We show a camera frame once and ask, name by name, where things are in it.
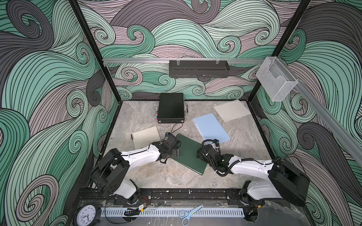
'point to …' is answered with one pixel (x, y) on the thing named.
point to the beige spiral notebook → (143, 138)
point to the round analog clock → (86, 215)
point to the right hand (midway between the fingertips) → (199, 156)
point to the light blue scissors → (186, 214)
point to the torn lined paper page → (232, 110)
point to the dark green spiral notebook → (187, 155)
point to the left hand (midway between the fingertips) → (173, 150)
